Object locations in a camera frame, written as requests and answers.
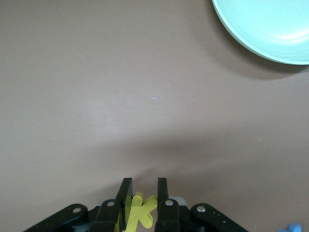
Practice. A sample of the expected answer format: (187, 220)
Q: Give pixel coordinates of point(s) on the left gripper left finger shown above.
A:
(106, 217)

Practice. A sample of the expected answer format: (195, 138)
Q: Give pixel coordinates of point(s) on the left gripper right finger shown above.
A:
(169, 217)

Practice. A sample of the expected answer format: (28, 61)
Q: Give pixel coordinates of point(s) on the yellow foam letter k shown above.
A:
(138, 212)

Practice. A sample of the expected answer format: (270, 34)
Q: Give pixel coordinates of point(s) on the blue foam letter x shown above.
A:
(292, 227)

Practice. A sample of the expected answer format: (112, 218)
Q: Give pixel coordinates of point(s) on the pale green plate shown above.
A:
(260, 24)

